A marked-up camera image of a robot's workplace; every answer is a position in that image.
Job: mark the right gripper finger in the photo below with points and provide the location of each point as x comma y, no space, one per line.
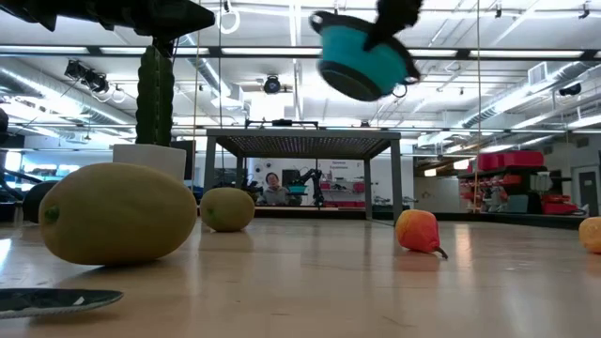
382,36

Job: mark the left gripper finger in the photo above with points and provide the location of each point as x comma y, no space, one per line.
159,19

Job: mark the teal colander bowl black rim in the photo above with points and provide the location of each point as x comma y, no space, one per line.
361,61

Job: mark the dark avocado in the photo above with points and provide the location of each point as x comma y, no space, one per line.
37,202

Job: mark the orange-red pear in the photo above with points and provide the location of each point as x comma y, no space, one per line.
418,231

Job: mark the large yellow mango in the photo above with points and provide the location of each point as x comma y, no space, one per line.
117,213

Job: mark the orange fruit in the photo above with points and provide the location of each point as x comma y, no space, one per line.
591,235

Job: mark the background black robot arm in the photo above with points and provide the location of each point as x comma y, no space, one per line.
315,180

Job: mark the black overhead light bar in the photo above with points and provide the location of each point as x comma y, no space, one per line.
92,50

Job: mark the black ceiling spotlight cluster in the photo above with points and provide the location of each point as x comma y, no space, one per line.
89,77

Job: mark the green cactus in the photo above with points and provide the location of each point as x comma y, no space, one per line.
155,98

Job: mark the grey perforated metal riser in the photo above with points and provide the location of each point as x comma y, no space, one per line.
305,138

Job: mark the white plant pot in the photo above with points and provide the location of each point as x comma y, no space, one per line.
150,159

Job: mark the red storage bin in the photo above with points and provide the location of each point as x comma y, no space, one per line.
488,162
523,158

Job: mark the background teal bowl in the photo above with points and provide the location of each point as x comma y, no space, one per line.
297,189

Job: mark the black storage rack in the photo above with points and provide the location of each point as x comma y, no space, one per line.
497,170

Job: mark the person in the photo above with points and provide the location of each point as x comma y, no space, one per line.
273,195

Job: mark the grey door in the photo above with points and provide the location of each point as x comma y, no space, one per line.
588,192

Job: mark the black plate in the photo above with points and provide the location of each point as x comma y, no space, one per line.
51,300

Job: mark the black overhead camera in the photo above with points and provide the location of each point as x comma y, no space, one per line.
272,85

